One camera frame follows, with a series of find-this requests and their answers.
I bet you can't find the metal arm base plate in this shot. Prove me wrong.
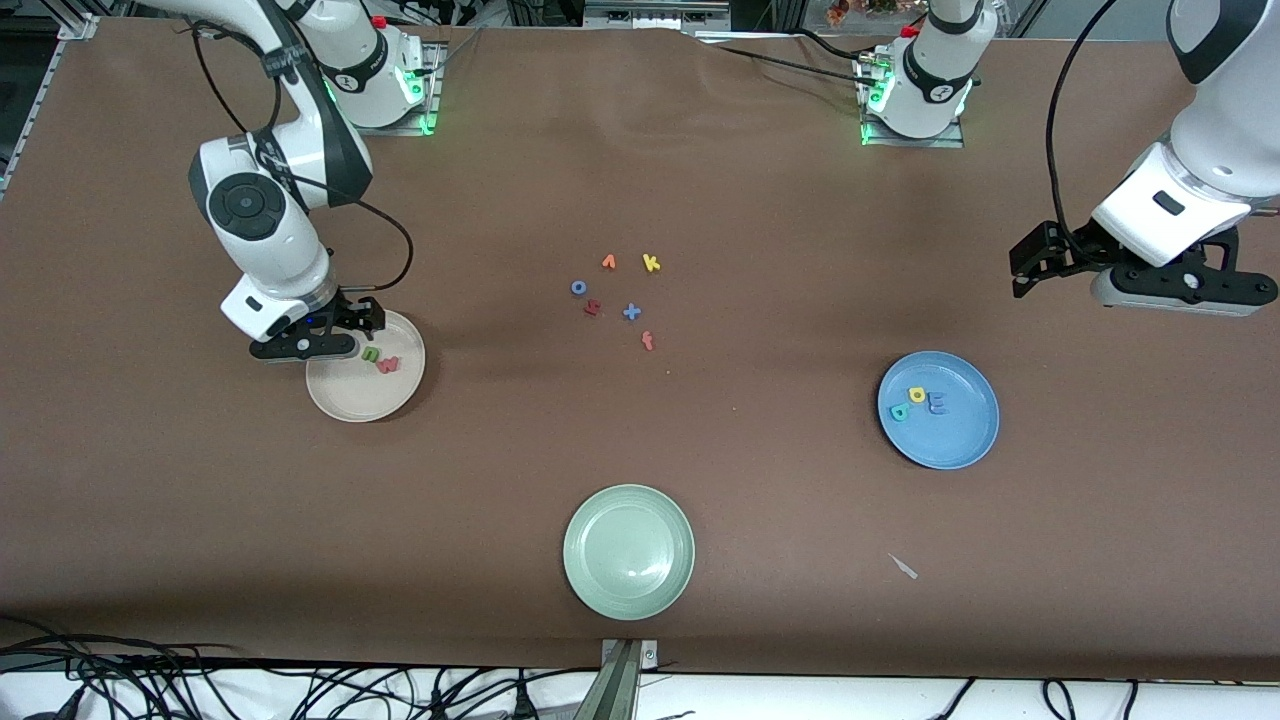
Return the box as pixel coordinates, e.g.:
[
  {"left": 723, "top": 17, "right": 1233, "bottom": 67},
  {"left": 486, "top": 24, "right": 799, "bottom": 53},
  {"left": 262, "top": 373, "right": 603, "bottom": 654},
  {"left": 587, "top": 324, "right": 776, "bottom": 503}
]
[
  {"left": 857, "top": 48, "right": 967, "bottom": 150},
  {"left": 340, "top": 42, "right": 443, "bottom": 137}
]

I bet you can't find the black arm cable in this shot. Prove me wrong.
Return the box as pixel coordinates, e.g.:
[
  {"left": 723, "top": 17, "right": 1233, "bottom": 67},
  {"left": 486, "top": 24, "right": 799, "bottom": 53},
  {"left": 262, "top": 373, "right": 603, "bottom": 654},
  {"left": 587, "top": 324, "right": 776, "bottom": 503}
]
[
  {"left": 188, "top": 20, "right": 415, "bottom": 296},
  {"left": 1045, "top": 0, "right": 1121, "bottom": 266}
]

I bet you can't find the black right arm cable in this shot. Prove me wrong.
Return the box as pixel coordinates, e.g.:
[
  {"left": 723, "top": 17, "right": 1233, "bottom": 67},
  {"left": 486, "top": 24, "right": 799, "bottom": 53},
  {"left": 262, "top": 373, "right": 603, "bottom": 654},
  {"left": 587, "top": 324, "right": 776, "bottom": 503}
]
[{"left": 188, "top": 20, "right": 415, "bottom": 296}]

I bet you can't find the grey metal box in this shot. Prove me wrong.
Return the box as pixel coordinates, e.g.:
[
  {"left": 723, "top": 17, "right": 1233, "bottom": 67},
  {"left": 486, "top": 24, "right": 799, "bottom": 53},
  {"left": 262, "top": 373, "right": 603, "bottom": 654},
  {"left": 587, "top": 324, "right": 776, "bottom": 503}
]
[{"left": 583, "top": 0, "right": 733, "bottom": 29}]

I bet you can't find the aluminium mount post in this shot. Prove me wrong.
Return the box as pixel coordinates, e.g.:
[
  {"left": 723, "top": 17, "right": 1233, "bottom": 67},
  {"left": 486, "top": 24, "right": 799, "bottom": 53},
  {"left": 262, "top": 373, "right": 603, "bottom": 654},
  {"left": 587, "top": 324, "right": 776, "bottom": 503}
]
[{"left": 575, "top": 638, "right": 661, "bottom": 720}]

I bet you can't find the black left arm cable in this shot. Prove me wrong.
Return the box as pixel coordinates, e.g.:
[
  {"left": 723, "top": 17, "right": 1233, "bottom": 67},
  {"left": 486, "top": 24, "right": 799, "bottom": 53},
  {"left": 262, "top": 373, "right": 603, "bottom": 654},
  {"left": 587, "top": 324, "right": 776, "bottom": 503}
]
[{"left": 1045, "top": 0, "right": 1121, "bottom": 266}]

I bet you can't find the black table cable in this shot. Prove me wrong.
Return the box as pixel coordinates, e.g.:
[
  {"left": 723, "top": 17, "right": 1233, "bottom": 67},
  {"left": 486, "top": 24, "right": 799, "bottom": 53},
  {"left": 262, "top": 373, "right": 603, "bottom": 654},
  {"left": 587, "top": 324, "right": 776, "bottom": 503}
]
[
  {"left": 790, "top": 30, "right": 883, "bottom": 63},
  {"left": 712, "top": 44, "right": 873, "bottom": 89}
]

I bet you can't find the brown table cover sheet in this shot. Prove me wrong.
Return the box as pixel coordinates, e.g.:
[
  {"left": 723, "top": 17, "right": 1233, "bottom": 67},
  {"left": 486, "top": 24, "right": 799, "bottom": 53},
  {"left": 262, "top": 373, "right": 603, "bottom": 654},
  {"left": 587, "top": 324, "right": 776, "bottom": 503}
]
[{"left": 0, "top": 15, "right": 1280, "bottom": 683}]

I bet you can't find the green round plate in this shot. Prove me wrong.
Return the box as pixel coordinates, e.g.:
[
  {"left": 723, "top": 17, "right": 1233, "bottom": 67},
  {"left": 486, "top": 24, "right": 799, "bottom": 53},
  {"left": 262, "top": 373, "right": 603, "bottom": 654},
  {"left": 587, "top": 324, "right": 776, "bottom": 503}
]
[{"left": 562, "top": 484, "right": 696, "bottom": 622}]

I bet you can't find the black cable tangle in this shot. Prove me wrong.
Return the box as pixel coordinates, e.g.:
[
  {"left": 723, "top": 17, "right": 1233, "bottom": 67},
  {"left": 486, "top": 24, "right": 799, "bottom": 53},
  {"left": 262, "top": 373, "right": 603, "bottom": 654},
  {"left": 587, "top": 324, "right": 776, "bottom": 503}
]
[{"left": 0, "top": 615, "right": 601, "bottom": 720}]

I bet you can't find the aluminium frame rail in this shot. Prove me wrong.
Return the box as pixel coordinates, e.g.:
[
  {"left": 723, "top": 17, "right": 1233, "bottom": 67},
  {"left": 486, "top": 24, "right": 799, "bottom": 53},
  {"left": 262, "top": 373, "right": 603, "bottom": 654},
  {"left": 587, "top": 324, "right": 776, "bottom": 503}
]
[{"left": 0, "top": 15, "right": 98, "bottom": 196}]

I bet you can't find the blue round plate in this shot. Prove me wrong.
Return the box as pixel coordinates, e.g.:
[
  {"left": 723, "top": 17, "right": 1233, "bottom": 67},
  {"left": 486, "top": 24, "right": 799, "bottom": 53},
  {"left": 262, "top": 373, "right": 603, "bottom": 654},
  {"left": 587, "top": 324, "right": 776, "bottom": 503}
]
[{"left": 877, "top": 350, "right": 1001, "bottom": 471}]

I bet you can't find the beige round plate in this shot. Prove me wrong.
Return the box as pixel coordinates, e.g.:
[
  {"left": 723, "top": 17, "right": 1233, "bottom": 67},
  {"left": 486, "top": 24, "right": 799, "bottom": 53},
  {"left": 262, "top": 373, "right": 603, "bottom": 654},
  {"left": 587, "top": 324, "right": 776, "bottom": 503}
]
[{"left": 305, "top": 310, "right": 427, "bottom": 424}]

